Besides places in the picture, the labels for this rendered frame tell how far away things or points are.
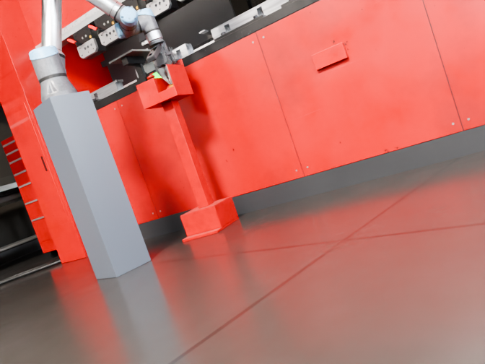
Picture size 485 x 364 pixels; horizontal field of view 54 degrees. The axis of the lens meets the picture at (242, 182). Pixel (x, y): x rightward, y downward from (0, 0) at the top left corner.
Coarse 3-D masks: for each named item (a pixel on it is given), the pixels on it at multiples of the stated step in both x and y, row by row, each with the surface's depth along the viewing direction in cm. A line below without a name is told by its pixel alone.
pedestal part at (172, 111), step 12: (168, 108) 231; (168, 120) 232; (180, 120) 232; (180, 132) 231; (180, 144) 233; (192, 144) 235; (180, 156) 234; (192, 156) 232; (192, 168) 233; (192, 180) 234; (204, 180) 236; (204, 192) 233; (204, 204) 234
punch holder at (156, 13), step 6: (156, 0) 262; (162, 0) 260; (168, 0) 258; (174, 0) 264; (150, 6) 264; (156, 6) 264; (162, 6) 261; (168, 6) 259; (174, 6) 262; (156, 12) 264; (162, 12) 263; (168, 12) 266; (156, 18) 269
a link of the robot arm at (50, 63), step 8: (40, 48) 197; (48, 48) 198; (56, 48) 202; (32, 56) 197; (40, 56) 196; (48, 56) 197; (56, 56) 200; (32, 64) 199; (40, 64) 197; (48, 64) 197; (56, 64) 199; (40, 72) 197; (48, 72) 197; (56, 72) 198; (64, 72) 202
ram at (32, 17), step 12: (24, 0) 309; (36, 0) 304; (72, 0) 290; (84, 0) 286; (120, 0) 274; (24, 12) 312; (36, 12) 307; (72, 12) 292; (84, 12) 288; (36, 24) 309; (84, 24) 290; (36, 36) 311; (72, 36) 300
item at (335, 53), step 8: (328, 48) 211; (336, 48) 209; (344, 48) 208; (312, 56) 215; (320, 56) 213; (328, 56) 212; (336, 56) 210; (344, 56) 208; (320, 64) 214; (328, 64) 212
